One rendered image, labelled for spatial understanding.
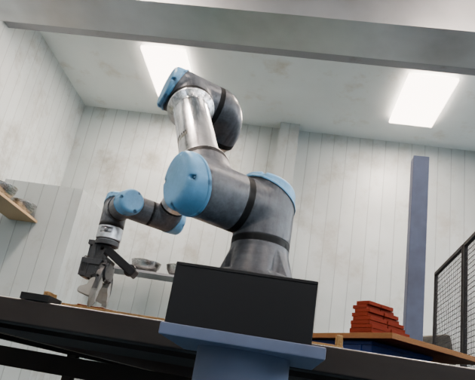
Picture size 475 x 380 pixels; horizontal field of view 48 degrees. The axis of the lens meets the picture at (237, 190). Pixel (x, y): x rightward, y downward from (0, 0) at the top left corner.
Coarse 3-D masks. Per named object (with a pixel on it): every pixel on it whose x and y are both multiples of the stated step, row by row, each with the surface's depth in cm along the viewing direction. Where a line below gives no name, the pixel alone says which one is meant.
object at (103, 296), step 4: (104, 284) 159; (108, 284) 159; (104, 288) 158; (108, 288) 158; (100, 292) 159; (104, 292) 158; (108, 292) 159; (100, 296) 159; (104, 296) 158; (108, 296) 159; (96, 300) 160; (100, 300) 159; (104, 300) 158; (108, 300) 159; (104, 304) 158
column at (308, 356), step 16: (176, 336) 87; (192, 336) 86; (208, 336) 86; (224, 336) 86; (240, 336) 86; (256, 336) 86; (208, 352) 92; (224, 352) 90; (240, 352) 90; (256, 352) 90; (272, 352) 85; (288, 352) 84; (304, 352) 84; (320, 352) 84; (208, 368) 91; (224, 368) 89; (240, 368) 89; (256, 368) 89; (272, 368) 90; (288, 368) 95; (304, 368) 107
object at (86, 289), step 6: (90, 282) 152; (102, 282) 153; (78, 288) 151; (84, 288) 151; (90, 288) 150; (84, 294) 149; (90, 294) 149; (96, 294) 149; (90, 300) 148; (90, 306) 148
